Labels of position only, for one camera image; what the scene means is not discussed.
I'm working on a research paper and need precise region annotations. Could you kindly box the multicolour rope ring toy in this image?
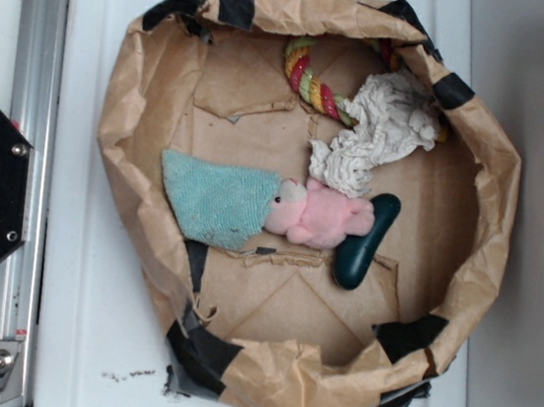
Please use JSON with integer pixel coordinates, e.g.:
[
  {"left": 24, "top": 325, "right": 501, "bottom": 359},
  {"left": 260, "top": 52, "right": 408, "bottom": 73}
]
[{"left": 275, "top": 27, "right": 460, "bottom": 145}]

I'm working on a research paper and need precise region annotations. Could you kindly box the white crumpled rag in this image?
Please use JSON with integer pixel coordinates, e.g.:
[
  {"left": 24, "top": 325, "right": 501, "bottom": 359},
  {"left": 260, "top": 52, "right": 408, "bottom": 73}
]
[{"left": 308, "top": 69, "right": 442, "bottom": 198}]

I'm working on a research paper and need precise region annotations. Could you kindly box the pink plush teddy bear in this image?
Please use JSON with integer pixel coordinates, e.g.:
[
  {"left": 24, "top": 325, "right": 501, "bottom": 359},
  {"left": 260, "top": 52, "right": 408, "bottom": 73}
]
[{"left": 264, "top": 177, "right": 375, "bottom": 250}]

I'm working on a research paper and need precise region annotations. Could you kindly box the aluminium extrusion rail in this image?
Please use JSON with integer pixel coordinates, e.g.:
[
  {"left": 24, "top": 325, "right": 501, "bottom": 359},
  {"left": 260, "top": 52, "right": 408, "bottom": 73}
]
[{"left": 0, "top": 0, "right": 69, "bottom": 407}]

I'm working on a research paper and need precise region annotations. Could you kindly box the dark green plastic pickle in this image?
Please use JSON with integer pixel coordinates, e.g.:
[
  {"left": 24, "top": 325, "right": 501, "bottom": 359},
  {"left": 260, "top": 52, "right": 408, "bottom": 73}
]
[{"left": 333, "top": 193, "right": 402, "bottom": 291}]

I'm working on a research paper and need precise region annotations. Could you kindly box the light blue terry cloth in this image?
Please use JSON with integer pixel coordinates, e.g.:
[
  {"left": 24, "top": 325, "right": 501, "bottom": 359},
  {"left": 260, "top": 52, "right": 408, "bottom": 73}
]
[{"left": 162, "top": 149, "right": 281, "bottom": 250}]

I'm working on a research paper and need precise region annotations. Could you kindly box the brown paper bag bin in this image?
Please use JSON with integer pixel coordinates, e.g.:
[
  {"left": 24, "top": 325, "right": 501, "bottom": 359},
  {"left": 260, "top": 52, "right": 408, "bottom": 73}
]
[{"left": 98, "top": 0, "right": 521, "bottom": 407}]

